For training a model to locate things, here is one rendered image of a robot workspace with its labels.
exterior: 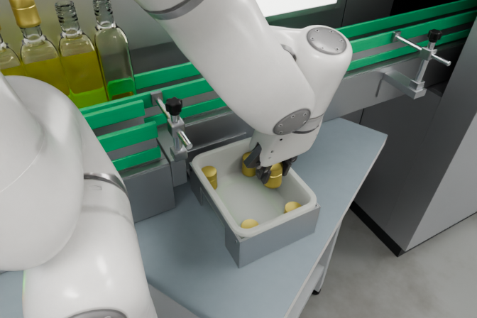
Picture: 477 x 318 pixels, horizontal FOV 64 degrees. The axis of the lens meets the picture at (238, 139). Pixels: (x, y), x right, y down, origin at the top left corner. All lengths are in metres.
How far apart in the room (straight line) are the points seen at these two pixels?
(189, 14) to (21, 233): 0.20
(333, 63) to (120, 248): 0.30
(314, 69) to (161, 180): 0.40
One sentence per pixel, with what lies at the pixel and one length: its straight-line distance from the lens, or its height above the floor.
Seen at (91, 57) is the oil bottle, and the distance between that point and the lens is 0.71.
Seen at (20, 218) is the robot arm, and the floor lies 1.19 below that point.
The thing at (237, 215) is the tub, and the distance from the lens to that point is 0.77.
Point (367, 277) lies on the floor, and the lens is 1.68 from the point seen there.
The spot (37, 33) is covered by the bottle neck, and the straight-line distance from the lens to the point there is 0.70.
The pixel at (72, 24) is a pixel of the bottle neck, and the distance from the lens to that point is 0.70.
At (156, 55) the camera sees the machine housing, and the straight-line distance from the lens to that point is 0.95.
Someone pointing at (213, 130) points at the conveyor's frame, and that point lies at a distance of 0.85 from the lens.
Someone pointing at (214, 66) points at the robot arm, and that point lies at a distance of 0.35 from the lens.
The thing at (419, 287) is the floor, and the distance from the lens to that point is 1.73.
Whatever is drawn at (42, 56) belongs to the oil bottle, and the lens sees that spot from 0.70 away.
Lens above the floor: 1.37
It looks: 40 degrees down
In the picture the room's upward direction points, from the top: 2 degrees clockwise
